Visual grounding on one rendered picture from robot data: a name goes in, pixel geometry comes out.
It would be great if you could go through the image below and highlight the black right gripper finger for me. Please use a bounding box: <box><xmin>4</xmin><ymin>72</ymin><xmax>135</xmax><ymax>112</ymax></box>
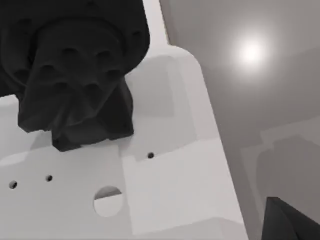
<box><xmin>261</xmin><ymin>196</ymin><xmax>320</xmax><ymax>240</ymax></box>

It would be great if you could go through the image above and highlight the white base plate with holes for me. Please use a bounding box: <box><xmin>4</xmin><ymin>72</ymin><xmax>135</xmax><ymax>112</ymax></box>
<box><xmin>0</xmin><ymin>0</ymin><xmax>250</xmax><ymax>240</ymax></box>

